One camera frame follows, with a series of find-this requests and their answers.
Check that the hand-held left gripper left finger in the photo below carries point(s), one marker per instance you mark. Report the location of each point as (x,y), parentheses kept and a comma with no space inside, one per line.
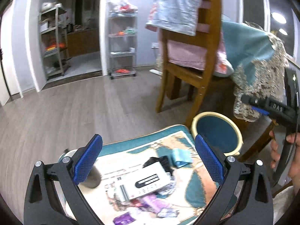
(88,159)

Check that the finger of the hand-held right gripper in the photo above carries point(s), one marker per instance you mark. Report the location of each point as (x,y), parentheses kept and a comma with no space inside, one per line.
(260,103)

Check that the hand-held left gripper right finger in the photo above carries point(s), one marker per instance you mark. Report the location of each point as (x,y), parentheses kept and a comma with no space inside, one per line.
(207,159)

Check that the light blue packet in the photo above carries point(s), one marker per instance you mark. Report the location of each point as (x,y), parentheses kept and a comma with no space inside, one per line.
(181,157)

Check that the black wrapper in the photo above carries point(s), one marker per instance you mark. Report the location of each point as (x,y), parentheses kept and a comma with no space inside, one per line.
(161,160)

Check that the blue patterned wrapper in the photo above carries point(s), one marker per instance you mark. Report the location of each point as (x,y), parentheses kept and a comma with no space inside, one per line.
(166,188)

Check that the white cardboard box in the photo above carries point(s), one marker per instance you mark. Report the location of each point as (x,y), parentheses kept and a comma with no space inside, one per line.
(145,178)

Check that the small purple packet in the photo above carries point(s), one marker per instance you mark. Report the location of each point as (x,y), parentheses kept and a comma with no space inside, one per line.
(124,219)

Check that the purple wrapper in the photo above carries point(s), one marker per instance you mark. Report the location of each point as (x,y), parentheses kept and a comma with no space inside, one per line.
(150,201)

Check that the person's right hand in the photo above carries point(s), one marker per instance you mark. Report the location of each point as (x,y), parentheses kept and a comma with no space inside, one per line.
(295,154)

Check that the patterned teal tray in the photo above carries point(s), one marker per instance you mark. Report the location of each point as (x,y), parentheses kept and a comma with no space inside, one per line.
(187,192)

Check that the wooden chair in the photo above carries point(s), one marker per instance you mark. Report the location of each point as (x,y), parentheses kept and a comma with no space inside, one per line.
(255,143)
(206,79)

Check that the teal tablecloth with lace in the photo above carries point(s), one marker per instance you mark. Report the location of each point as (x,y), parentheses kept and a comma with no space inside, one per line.
(241,44)

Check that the round ceiling light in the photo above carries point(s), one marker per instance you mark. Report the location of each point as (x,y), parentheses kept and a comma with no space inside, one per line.
(279,17)
(283,31)

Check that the pink seat cushion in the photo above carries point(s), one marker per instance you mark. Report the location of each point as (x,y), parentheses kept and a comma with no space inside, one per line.
(187,51)

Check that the white cloth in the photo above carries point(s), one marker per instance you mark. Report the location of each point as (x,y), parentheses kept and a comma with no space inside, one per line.
(287,206)

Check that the red item on rack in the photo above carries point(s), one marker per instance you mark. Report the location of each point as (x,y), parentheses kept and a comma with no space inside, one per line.
(120,70)

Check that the white power strip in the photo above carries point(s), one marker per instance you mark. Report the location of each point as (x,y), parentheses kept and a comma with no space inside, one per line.
(156,72)

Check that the wooden kitchen counter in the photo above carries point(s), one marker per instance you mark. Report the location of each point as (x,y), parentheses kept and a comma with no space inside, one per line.
(82,42)

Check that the steel kitchen shelf rack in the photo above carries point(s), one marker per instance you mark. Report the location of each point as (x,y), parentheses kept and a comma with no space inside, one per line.
(55,39)

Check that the silver foil bag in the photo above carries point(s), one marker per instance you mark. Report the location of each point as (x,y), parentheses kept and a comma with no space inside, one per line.
(175,7)

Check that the plastic bags on rack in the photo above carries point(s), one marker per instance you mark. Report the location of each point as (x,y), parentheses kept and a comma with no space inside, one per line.
(124,5)

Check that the wall socket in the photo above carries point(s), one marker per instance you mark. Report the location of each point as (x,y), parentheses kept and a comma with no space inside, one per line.
(155,45)

